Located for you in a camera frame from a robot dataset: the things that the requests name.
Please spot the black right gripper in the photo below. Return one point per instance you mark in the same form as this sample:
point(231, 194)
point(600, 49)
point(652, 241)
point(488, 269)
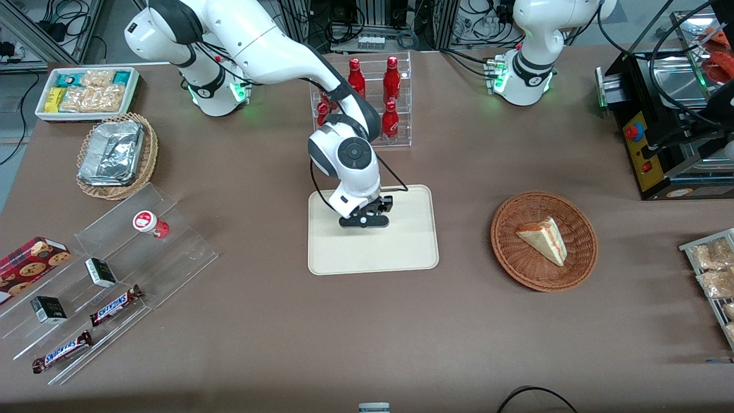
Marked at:
point(385, 202)

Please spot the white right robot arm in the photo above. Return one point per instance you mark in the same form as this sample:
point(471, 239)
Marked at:
point(275, 51)

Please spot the beige plastic tray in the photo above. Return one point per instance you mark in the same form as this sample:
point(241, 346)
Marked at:
point(401, 246)

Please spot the red gum bottle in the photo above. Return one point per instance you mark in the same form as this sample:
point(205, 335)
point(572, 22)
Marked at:
point(150, 223)

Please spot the silver foil tray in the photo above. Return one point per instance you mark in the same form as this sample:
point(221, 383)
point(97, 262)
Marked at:
point(112, 152)

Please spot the tray of packaged snacks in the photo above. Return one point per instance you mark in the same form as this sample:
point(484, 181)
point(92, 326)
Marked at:
point(717, 310)

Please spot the red cola bottle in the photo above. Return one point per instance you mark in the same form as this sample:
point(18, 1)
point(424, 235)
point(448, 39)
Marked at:
point(391, 80)
point(325, 96)
point(356, 77)
point(390, 123)
point(322, 113)

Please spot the clear acrylic bottle rack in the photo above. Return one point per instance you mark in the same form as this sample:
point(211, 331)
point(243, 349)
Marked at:
point(401, 97)

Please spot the brown wicker basket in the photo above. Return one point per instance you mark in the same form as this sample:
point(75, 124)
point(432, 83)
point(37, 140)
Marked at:
point(516, 264)

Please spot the white power strip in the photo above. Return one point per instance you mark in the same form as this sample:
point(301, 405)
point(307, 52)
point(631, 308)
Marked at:
point(371, 41)

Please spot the triangle sandwich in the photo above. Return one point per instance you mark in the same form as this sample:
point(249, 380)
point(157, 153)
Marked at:
point(545, 240)

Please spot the grey box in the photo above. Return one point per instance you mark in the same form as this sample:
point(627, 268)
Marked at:
point(374, 408)

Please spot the clear acrylic stepped stand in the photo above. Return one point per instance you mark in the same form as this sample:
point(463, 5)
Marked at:
point(172, 252)

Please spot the light wicker basket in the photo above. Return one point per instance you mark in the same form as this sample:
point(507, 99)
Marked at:
point(150, 155)

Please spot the snickers chocolate bar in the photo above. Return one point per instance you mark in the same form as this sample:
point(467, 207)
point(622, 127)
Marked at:
point(62, 351)
point(116, 305)

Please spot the small black box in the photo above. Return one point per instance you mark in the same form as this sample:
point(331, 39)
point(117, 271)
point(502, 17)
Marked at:
point(49, 310)
point(100, 272)

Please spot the red emergency button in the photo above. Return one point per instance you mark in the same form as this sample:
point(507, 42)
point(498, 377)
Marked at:
point(633, 132)

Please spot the clear cracker bag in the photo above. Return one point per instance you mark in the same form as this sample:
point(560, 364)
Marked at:
point(94, 98)

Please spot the black food warmer machine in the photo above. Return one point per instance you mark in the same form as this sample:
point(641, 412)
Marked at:
point(659, 155)

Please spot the teal snack packet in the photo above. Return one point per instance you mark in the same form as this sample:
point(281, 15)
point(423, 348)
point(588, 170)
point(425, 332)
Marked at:
point(70, 79)

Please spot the yellow snack packet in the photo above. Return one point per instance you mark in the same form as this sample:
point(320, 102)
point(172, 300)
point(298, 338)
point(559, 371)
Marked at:
point(54, 99)

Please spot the red cookie box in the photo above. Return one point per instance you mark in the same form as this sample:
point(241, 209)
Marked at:
point(31, 264)

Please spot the white snack bin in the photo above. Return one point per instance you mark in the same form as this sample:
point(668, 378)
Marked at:
point(43, 115)

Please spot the clear snack bag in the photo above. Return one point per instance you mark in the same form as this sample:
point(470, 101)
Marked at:
point(717, 283)
point(711, 255)

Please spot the aluminium frame rail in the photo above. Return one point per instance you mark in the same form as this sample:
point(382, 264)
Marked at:
point(34, 28)

